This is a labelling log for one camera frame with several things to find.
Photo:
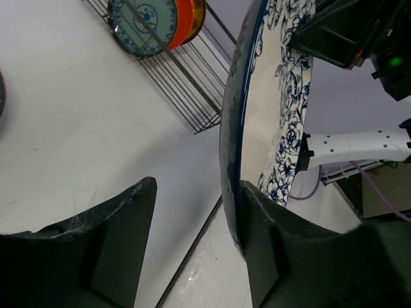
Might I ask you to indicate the white blue floral plate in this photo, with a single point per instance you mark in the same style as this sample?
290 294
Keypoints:
264 107

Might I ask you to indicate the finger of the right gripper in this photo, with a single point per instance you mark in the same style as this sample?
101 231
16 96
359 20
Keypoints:
322 35

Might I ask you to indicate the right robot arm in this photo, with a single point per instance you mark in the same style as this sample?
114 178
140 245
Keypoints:
391 145

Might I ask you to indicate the wire dish rack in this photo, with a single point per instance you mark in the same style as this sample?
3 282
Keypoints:
191 76

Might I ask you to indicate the amber brown plate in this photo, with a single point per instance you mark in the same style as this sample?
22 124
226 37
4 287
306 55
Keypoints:
199 18

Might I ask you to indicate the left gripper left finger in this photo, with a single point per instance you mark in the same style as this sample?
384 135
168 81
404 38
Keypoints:
93 259

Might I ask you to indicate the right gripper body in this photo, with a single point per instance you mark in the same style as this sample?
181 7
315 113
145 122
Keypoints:
379 30

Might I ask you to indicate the orange plate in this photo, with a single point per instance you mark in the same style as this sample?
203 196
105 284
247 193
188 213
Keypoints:
185 18

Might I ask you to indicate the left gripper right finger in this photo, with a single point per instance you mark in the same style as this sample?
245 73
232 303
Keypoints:
293 262

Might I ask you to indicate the dark teal blossom plate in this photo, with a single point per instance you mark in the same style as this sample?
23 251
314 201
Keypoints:
2 93

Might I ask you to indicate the small blue patterned plate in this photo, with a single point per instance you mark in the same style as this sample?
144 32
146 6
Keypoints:
159 17

